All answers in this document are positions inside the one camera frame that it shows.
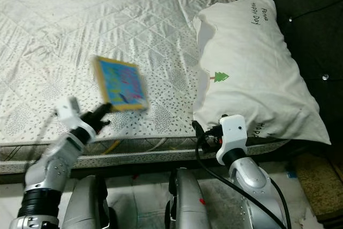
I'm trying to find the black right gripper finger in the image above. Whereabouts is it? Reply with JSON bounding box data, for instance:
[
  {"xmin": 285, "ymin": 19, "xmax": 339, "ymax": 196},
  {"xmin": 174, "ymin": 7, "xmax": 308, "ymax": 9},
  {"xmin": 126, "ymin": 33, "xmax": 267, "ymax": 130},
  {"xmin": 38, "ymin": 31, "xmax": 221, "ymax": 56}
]
[{"xmin": 191, "ymin": 120, "xmax": 210, "ymax": 147}]

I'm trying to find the yellow blue children's book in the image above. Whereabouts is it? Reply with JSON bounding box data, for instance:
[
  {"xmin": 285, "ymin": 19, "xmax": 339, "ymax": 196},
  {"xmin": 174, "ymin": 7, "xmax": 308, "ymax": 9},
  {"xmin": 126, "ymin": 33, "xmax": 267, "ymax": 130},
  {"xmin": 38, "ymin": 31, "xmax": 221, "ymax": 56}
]
[{"xmin": 92, "ymin": 55, "xmax": 150, "ymax": 112}]

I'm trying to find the grey striped bed base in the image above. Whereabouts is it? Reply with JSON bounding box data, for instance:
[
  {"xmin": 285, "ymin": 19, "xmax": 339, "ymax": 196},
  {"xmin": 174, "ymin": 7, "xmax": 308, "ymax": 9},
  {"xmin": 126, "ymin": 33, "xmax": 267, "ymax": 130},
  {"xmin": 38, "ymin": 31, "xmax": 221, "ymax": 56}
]
[{"xmin": 0, "ymin": 142, "xmax": 295, "ymax": 176}]

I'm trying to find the silver robot right leg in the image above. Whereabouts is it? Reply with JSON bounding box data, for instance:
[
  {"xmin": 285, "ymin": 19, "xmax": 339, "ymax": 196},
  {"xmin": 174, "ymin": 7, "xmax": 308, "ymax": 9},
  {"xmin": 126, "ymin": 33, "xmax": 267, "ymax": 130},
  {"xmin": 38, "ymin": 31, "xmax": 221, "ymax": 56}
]
[{"xmin": 165, "ymin": 167, "xmax": 213, "ymax": 229}]

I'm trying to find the white pillow green tree print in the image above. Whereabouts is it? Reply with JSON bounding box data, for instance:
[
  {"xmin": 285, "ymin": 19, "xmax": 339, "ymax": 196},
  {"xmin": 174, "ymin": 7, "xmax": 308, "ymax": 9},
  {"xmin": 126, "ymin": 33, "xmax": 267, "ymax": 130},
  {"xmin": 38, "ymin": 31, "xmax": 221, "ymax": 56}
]
[{"xmin": 192, "ymin": 0, "xmax": 333, "ymax": 146}]

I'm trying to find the white quilted mattress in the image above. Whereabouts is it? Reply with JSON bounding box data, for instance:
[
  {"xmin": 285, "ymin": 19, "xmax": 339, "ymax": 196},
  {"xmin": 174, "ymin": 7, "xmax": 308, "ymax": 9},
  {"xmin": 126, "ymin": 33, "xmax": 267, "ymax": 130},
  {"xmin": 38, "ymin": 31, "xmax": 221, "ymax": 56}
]
[{"xmin": 0, "ymin": 0, "xmax": 301, "ymax": 149}]

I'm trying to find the brown floor mat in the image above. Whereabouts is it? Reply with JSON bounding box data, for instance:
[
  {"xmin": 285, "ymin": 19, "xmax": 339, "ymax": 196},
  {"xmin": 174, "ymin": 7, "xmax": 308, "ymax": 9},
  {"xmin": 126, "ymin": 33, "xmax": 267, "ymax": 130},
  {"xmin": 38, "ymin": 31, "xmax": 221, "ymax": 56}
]
[{"xmin": 294, "ymin": 151, "xmax": 343, "ymax": 223}]

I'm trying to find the dark tufted headboard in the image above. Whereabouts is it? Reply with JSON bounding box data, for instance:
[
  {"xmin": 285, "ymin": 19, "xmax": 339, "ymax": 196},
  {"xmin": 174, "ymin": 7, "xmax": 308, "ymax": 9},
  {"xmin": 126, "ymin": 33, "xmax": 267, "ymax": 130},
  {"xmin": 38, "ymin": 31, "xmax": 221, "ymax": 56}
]
[{"xmin": 220, "ymin": 0, "xmax": 343, "ymax": 152}]

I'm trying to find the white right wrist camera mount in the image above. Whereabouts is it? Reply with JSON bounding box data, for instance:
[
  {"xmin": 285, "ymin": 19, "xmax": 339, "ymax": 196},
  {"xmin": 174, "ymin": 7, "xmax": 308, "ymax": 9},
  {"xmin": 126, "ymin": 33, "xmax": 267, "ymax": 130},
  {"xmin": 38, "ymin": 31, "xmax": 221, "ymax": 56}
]
[{"xmin": 216, "ymin": 114, "xmax": 248, "ymax": 166}]

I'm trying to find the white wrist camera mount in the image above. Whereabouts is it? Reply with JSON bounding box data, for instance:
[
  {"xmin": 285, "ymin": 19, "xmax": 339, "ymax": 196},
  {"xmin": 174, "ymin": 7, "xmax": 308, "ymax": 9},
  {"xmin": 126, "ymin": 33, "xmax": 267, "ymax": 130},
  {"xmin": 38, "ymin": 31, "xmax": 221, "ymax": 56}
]
[
  {"xmin": 56, "ymin": 96, "xmax": 85, "ymax": 129},
  {"xmin": 216, "ymin": 114, "xmax": 248, "ymax": 166}
]

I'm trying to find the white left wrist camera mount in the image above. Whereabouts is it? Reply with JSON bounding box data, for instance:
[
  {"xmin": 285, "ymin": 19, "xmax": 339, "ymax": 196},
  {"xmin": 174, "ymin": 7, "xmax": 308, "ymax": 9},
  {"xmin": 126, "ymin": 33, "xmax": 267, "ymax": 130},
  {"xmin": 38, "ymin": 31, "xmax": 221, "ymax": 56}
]
[{"xmin": 56, "ymin": 96, "xmax": 85, "ymax": 129}]

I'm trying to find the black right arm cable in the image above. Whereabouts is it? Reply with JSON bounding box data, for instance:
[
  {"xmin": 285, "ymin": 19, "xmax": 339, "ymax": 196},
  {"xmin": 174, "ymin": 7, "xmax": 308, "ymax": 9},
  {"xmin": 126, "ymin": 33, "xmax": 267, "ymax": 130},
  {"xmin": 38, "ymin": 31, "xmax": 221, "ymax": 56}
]
[{"xmin": 195, "ymin": 130, "xmax": 293, "ymax": 228}]

